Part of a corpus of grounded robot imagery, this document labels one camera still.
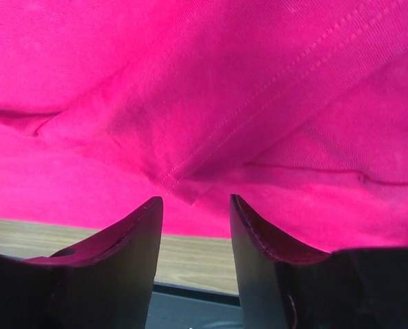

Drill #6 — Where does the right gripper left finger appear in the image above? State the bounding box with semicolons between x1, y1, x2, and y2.
0;197;163;329

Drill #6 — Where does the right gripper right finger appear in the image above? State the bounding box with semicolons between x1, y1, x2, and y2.
230;195;408;328

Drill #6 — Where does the pink t shirt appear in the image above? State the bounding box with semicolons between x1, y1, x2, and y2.
0;1;408;252

